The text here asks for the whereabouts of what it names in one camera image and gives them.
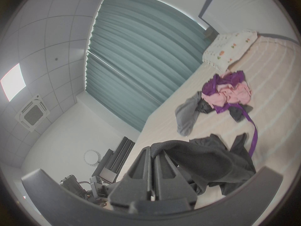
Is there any pile of clothes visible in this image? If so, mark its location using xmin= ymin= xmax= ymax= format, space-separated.
xmin=197 ymin=70 xmax=258 ymax=157

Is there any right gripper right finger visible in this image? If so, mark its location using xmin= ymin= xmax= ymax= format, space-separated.
xmin=153 ymin=153 xmax=197 ymax=205

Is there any grey bedside table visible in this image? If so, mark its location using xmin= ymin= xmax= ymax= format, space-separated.
xmin=204 ymin=27 xmax=219 ymax=42

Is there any white printed pillow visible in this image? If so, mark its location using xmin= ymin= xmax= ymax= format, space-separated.
xmin=202 ymin=30 xmax=258 ymax=73

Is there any black T-shirt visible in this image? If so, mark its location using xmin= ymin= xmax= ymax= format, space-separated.
xmin=150 ymin=133 xmax=257 ymax=196

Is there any blue-green curtain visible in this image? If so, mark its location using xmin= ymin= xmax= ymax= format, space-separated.
xmin=84 ymin=51 xmax=163 ymax=133
xmin=87 ymin=0 xmax=213 ymax=106

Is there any bed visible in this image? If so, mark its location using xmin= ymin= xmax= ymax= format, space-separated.
xmin=118 ymin=0 xmax=301 ymax=210

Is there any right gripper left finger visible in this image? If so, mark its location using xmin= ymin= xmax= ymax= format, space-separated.
xmin=109 ymin=146 xmax=152 ymax=208

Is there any grey garment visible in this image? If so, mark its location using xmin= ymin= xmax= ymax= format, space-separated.
xmin=175 ymin=91 xmax=205 ymax=137

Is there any white ceiling air conditioner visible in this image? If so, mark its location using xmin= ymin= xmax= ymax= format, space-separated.
xmin=15 ymin=94 xmax=51 ymax=133

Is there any round white mirror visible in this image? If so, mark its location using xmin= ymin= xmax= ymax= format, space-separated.
xmin=84 ymin=150 xmax=100 ymax=166

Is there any black dressing table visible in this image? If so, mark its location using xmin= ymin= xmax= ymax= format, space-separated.
xmin=91 ymin=136 xmax=135 ymax=182

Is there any ceiling light panel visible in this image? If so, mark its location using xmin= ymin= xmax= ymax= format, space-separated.
xmin=0 ymin=63 xmax=27 ymax=102

